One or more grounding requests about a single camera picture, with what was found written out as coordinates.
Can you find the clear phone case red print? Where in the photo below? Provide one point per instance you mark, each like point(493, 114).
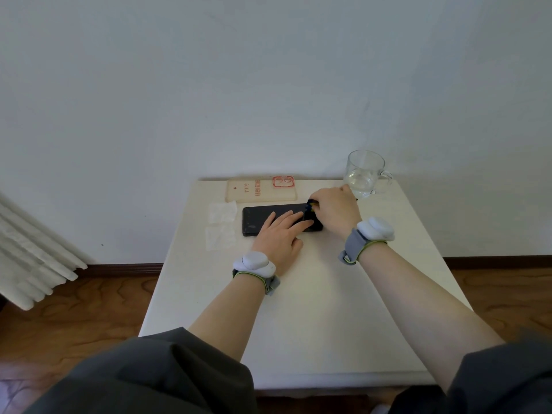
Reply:
point(261, 189)

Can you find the person's right hand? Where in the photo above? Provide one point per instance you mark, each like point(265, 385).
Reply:
point(338, 213)

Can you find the blue card yellow star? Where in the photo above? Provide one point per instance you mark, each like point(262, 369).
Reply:
point(311, 206)

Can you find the white curtain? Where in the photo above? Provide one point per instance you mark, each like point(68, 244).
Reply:
point(30, 263)

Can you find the person's left hand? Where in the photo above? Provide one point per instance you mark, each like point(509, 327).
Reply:
point(278, 245)

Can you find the glass mug with water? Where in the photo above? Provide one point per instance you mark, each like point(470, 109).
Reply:
point(364, 174)

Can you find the person's right forearm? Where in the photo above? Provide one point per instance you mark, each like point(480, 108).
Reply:
point(427, 310)

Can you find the dark grey shirt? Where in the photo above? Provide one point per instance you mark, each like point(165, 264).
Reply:
point(142, 379)

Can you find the person's left forearm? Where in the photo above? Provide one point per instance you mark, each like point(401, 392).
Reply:
point(228, 319)

